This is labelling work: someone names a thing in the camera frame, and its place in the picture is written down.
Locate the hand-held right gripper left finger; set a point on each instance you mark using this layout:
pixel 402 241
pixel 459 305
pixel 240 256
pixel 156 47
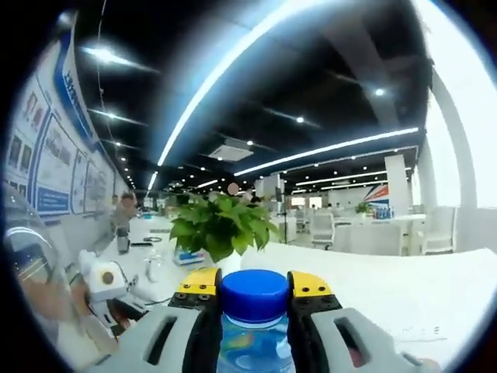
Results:
pixel 155 342

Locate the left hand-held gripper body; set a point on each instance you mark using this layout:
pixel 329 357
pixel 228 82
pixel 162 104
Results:
pixel 105 279

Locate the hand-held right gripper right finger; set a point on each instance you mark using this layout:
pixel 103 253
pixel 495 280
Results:
pixel 361 342

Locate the clear glass dome cover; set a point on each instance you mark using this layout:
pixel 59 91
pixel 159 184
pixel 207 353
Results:
pixel 35 248

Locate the blue drink bottle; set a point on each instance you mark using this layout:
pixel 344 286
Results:
pixel 254 295

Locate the small dark container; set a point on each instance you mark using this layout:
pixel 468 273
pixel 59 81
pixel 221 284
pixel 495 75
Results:
pixel 123 241

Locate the blue and white box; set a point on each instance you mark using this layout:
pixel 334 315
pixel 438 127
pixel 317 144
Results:
pixel 190 258

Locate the white office chair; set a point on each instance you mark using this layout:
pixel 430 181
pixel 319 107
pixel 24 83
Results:
pixel 440 229
pixel 323 229

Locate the green potted plant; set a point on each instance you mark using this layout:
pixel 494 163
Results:
pixel 221 225

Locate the blue and white wall poster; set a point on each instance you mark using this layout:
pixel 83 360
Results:
pixel 58 155

